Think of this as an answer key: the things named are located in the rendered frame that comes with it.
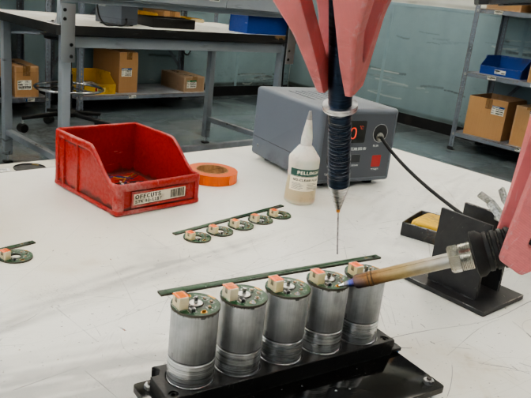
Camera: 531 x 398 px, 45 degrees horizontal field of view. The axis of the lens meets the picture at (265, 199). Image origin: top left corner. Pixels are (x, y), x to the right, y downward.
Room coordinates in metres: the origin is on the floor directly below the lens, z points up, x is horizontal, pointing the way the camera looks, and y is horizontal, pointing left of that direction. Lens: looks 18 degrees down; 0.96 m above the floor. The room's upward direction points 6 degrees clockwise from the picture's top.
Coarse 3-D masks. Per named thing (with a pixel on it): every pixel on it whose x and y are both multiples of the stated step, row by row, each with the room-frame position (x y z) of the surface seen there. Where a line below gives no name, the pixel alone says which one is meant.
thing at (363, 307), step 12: (348, 288) 0.34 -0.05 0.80; (360, 288) 0.34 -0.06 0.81; (372, 288) 0.34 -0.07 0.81; (348, 300) 0.34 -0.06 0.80; (360, 300) 0.34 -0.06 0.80; (372, 300) 0.34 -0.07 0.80; (348, 312) 0.34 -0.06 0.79; (360, 312) 0.34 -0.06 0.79; (372, 312) 0.34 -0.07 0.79; (348, 324) 0.34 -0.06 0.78; (360, 324) 0.34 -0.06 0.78; (372, 324) 0.34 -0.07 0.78; (348, 336) 0.34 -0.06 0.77; (360, 336) 0.34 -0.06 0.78; (372, 336) 0.34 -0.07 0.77
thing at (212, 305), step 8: (192, 296) 0.30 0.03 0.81; (200, 296) 0.30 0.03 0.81; (208, 296) 0.30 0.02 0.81; (208, 304) 0.29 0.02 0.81; (216, 304) 0.29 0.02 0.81; (176, 312) 0.28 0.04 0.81; (184, 312) 0.28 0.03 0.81; (192, 312) 0.28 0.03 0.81; (200, 312) 0.28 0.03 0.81; (208, 312) 0.28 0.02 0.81; (216, 312) 0.28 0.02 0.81
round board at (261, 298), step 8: (240, 288) 0.31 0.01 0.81; (248, 288) 0.31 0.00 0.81; (256, 288) 0.31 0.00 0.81; (256, 296) 0.30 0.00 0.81; (264, 296) 0.31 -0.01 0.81; (232, 304) 0.29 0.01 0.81; (240, 304) 0.29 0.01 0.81; (248, 304) 0.29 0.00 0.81; (256, 304) 0.30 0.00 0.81; (264, 304) 0.30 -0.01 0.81
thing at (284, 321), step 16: (288, 288) 0.32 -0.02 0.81; (272, 304) 0.31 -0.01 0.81; (288, 304) 0.31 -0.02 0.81; (304, 304) 0.31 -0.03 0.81; (272, 320) 0.31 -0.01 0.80; (288, 320) 0.31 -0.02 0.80; (304, 320) 0.32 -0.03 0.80; (272, 336) 0.31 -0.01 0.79; (288, 336) 0.31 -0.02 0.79; (272, 352) 0.31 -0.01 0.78; (288, 352) 0.31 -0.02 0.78
